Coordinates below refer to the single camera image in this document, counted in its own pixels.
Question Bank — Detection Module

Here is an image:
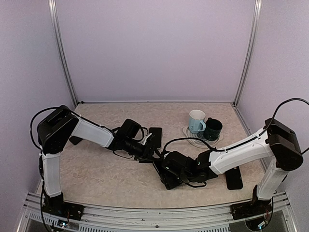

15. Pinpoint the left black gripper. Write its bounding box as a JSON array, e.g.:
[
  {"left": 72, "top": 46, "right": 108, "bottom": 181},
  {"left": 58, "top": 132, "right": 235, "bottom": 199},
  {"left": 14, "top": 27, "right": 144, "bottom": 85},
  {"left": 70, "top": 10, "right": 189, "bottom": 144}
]
[{"left": 124, "top": 137, "right": 162, "bottom": 163}]

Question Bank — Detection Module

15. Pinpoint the black phone case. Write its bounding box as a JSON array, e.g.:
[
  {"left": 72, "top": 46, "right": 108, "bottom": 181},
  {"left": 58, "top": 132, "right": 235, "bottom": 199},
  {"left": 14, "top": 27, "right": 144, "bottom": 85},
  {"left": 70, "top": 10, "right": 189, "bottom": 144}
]
[
  {"left": 225, "top": 167, "right": 243, "bottom": 190},
  {"left": 160, "top": 170, "right": 181, "bottom": 190}
]

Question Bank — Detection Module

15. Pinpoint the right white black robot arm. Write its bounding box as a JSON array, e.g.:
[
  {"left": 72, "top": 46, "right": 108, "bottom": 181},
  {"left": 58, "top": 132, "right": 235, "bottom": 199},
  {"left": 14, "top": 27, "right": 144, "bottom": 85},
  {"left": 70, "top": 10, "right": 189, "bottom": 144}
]
[{"left": 153, "top": 118, "right": 304, "bottom": 215}]

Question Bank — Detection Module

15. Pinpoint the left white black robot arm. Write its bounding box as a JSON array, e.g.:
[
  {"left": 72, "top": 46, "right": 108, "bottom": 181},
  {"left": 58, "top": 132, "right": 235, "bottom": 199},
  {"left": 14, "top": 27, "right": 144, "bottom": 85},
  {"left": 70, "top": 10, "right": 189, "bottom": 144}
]
[{"left": 33, "top": 105, "right": 161, "bottom": 215}]

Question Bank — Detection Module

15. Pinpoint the white saucer plate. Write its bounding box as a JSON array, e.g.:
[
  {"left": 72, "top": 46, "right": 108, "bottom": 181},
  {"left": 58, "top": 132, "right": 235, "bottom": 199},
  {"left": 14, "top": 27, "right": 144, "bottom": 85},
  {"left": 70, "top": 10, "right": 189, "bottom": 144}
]
[{"left": 183, "top": 127, "right": 224, "bottom": 148}]

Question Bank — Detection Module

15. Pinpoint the white blue mug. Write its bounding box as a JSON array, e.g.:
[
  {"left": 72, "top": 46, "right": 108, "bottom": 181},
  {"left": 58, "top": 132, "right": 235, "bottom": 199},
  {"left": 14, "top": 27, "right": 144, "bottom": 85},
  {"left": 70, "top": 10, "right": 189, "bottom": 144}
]
[{"left": 189, "top": 110, "right": 206, "bottom": 134}]

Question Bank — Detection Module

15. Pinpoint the dark green mug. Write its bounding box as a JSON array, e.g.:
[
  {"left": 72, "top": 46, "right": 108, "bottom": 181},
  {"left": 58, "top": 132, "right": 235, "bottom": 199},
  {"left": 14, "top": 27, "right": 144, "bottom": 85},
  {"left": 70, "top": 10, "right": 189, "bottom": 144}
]
[{"left": 203, "top": 117, "right": 223, "bottom": 141}]

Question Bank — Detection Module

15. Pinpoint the black smartphone tilted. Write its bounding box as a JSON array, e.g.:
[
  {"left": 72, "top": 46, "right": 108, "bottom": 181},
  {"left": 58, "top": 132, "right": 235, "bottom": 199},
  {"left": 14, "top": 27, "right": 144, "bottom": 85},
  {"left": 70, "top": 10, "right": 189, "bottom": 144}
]
[{"left": 69, "top": 136, "right": 82, "bottom": 145}]

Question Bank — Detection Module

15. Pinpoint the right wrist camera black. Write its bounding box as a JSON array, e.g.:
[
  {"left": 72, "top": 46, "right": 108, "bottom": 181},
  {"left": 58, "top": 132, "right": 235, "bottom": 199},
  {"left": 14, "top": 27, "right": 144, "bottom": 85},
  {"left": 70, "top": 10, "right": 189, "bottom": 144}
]
[{"left": 161, "top": 151, "right": 195, "bottom": 176}]

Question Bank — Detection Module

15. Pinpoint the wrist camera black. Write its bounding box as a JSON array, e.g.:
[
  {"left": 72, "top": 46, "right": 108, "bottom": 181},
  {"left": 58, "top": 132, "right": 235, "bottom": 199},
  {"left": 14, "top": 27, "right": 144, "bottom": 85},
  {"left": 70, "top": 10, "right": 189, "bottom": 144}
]
[
  {"left": 161, "top": 151, "right": 195, "bottom": 176},
  {"left": 116, "top": 118, "right": 145, "bottom": 142}
]

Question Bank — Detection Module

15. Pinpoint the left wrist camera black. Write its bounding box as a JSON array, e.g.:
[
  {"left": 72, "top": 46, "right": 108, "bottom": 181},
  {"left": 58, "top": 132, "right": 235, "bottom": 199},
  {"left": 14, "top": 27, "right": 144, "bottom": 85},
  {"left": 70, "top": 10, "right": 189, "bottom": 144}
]
[{"left": 116, "top": 118, "right": 145, "bottom": 142}]

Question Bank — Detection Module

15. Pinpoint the aluminium front rail frame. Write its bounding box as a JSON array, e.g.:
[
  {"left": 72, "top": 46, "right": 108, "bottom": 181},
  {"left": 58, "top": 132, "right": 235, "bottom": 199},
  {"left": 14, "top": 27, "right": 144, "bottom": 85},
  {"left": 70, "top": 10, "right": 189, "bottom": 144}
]
[{"left": 15, "top": 192, "right": 300, "bottom": 232}]

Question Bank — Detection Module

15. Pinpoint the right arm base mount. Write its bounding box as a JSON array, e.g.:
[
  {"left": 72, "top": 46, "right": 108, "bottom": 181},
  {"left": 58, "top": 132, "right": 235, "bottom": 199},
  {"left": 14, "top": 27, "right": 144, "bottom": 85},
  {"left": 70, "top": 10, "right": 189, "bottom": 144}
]
[{"left": 230, "top": 200, "right": 272, "bottom": 220}]

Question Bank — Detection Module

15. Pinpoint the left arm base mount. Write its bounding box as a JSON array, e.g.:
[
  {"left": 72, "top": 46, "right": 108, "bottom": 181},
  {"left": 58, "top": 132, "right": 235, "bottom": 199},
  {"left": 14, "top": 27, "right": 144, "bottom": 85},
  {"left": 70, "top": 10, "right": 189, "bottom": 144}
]
[{"left": 42, "top": 192, "right": 84, "bottom": 221}]

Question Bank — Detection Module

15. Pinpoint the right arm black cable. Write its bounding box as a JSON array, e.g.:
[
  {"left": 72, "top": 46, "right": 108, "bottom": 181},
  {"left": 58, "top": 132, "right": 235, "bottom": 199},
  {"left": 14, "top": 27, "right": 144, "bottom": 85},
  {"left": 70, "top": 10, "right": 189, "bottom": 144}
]
[{"left": 263, "top": 98, "right": 309, "bottom": 155}]

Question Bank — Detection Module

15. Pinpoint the left aluminium corner post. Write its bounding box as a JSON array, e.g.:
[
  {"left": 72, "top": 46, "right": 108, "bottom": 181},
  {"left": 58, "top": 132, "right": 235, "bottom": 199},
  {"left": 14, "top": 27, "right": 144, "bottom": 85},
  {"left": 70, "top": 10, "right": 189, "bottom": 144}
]
[{"left": 48, "top": 0, "right": 79, "bottom": 107}]

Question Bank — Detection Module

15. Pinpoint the aluminium corner post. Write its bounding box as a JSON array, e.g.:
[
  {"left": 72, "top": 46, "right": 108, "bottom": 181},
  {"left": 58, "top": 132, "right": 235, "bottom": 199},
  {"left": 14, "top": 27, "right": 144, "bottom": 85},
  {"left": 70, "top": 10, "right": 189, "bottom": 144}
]
[
  {"left": 233, "top": 0, "right": 262, "bottom": 108},
  {"left": 48, "top": 0, "right": 79, "bottom": 107}
]

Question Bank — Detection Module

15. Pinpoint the right aluminium corner post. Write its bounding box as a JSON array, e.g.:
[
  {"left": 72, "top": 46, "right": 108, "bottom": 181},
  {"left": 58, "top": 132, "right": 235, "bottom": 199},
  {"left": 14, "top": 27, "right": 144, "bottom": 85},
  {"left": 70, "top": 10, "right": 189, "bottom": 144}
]
[{"left": 233, "top": 0, "right": 262, "bottom": 108}]

